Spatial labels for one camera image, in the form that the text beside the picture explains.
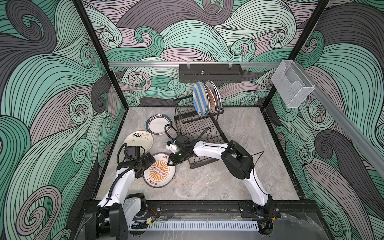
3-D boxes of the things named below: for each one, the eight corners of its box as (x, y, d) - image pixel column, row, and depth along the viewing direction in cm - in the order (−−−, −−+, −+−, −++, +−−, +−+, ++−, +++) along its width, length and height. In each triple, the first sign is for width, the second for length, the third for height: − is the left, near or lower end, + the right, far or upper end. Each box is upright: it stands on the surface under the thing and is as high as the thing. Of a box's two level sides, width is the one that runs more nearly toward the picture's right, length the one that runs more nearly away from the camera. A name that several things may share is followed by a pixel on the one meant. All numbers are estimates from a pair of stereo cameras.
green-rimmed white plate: (141, 128, 109) (140, 126, 107) (157, 112, 119) (157, 110, 117) (159, 138, 103) (158, 136, 101) (174, 121, 113) (174, 119, 111)
